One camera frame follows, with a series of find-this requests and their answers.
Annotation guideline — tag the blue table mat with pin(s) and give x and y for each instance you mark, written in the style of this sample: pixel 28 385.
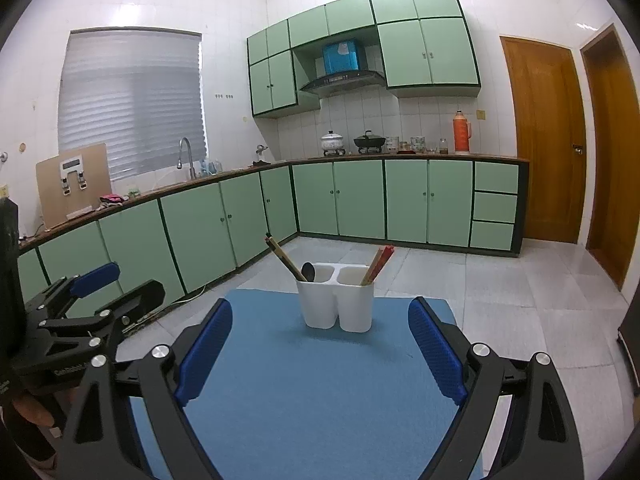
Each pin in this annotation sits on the blue table mat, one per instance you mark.
pixel 310 385

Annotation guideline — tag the metal kitchen faucet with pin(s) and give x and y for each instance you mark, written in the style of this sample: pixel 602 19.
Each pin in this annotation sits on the metal kitchen faucet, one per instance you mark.
pixel 191 165

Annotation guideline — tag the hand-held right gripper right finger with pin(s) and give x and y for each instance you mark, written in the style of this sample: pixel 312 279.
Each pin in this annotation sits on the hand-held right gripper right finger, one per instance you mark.
pixel 435 347

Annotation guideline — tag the green cabinet above hood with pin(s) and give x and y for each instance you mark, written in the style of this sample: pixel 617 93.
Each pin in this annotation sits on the green cabinet above hood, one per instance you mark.
pixel 325 22

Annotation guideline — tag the grey window blind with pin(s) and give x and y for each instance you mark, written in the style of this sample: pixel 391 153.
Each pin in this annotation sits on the grey window blind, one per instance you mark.
pixel 130 105

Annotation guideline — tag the clear plastic container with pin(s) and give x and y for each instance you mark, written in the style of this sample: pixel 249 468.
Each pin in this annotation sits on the clear plastic container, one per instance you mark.
pixel 210 166

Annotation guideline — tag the large green wall cabinet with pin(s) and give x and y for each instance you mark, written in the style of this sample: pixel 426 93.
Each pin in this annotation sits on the large green wall cabinet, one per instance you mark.
pixel 425 45

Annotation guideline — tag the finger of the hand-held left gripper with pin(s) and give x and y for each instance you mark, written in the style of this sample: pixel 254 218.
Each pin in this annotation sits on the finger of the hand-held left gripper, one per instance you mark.
pixel 145 295
pixel 95 275

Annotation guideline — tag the white cooking pot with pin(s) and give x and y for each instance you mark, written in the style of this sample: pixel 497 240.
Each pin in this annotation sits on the white cooking pot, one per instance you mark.
pixel 332 142

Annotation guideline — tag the dark furniture piece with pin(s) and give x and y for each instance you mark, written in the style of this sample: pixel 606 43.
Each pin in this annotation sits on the dark furniture piece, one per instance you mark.
pixel 631 340

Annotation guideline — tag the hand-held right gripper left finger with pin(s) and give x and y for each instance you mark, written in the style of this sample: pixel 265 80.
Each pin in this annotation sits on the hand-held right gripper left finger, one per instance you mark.
pixel 207 345

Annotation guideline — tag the pink cloth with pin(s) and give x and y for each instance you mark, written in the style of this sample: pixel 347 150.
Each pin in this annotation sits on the pink cloth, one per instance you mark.
pixel 111 199

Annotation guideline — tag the plain wooden door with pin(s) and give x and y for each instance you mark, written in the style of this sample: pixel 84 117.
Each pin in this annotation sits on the plain wooden door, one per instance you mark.
pixel 615 160

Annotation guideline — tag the white two-compartment utensil holder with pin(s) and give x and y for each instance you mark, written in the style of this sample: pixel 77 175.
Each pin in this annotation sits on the white two-compartment utensil holder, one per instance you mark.
pixel 350 305

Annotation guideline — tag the black spoon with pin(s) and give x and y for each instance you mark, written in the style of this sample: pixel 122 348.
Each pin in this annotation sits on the black spoon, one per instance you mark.
pixel 307 271

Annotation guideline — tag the metal kettle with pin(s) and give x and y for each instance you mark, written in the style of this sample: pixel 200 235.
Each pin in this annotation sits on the metal kettle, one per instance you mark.
pixel 261 155

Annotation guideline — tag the green base kitchen cabinets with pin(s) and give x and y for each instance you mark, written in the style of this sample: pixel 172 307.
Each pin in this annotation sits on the green base kitchen cabinets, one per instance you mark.
pixel 405 200

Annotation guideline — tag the orange thermos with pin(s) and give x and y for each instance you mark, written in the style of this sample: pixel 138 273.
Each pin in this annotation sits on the orange thermos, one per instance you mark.
pixel 462 135

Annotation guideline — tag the black range hood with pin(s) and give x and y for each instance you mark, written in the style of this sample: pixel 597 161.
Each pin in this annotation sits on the black range hood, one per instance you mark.
pixel 345 81

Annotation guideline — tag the blue box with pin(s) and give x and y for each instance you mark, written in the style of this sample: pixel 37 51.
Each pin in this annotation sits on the blue box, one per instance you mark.
pixel 341 57

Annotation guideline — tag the brown wooden chopstick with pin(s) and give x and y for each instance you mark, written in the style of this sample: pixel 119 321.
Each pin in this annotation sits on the brown wooden chopstick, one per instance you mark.
pixel 288 257
pixel 285 260

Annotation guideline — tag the black wok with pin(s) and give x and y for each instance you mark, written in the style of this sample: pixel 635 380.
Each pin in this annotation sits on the black wok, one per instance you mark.
pixel 370 141

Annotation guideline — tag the cardboard board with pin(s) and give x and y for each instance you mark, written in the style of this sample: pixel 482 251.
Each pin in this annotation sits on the cardboard board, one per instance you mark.
pixel 50 190

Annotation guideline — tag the person's left hand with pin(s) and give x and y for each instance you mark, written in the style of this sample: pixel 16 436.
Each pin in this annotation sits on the person's left hand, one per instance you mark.
pixel 32 410

